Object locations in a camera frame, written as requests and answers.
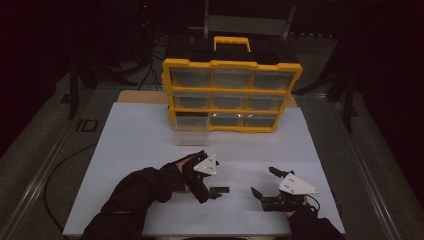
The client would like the yellow black storage cabinet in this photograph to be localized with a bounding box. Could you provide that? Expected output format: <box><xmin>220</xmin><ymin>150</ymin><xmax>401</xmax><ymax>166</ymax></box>
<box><xmin>161</xmin><ymin>35</ymin><xmax>304</xmax><ymax>134</ymax></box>

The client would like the white table mat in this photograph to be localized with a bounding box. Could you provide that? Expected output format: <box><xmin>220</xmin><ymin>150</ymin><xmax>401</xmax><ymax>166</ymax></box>
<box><xmin>63</xmin><ymin>101</ymin><xmax>346</xmax><ymax>236</ymax></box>

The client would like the clear plastic drawer box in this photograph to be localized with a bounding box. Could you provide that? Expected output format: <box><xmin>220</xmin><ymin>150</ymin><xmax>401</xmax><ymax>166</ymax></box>
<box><xmin>173</xmin><ymin>112</ymin><xmax>210</xmax><ymax>147</ymax></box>

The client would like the black floor stand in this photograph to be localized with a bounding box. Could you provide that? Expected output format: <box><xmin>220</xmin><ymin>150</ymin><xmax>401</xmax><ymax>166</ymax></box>
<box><xmin>67</xmin><ymin>58</ymin><xmax>138</xmax><ymax>120</ymax></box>
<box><xmin>293</xmin><ymin>49</ymin><xmax>360</xmax><ymax>134</ymax></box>

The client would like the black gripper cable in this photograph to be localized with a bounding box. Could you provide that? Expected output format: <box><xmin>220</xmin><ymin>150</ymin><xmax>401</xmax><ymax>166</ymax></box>
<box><xmin>305</xmin><ymin>194</ymin><xmax>322</xmax><ymax>214</ymax></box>

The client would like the black floor cable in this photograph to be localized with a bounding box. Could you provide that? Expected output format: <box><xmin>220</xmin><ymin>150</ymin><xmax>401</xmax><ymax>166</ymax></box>
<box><xmin>42</xmin><ymin>142</ymin><xmax>98</xmax><ymax>233</ymax></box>

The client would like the person's right hand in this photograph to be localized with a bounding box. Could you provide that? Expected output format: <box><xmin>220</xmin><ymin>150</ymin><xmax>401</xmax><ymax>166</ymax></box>
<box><xmin>283</xmin><ymin>196</ymin><xmax>309</xmax><ymax>218</ymax></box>

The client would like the grid of clear drawers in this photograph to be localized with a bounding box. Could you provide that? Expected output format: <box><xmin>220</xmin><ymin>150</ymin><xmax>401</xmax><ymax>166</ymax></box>
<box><xmin>169</xmin><ymin>68</ymin><xmax>296</xmax><ymax>128</ymax></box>

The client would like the bundle of black cables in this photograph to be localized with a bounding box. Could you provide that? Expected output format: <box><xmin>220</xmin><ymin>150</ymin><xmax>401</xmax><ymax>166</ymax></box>
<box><xmin>137</xmin><ymin>33</ymin><xmax>169</xmax><ymax>92</ymax></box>

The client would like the grey metal frame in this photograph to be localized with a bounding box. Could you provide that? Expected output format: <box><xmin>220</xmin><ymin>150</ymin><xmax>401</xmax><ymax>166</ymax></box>
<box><xmin>202</xmin><ymin>0</ymin><xmax>298</xmax><ymax>40</ymax></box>

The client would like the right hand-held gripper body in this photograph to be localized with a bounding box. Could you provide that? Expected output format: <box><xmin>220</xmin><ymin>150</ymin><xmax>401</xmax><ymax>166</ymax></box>
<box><xmin>261</xmin><ymin>172</ymin><xmax>320</xmax><ymax>213</ymax></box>

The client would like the person's left hand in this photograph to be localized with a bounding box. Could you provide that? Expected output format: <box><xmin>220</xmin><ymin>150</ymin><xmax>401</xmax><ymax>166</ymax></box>
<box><xmin>173</xmin><ymin>155</ymin><xmax>194</xmax><ymax>194</ymax></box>

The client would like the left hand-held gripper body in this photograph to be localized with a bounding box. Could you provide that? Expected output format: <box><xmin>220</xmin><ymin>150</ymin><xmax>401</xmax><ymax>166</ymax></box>
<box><xmin>182</xmin><ymin>149</ymin><xmax>221</xmax><ymax>196</ymax></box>

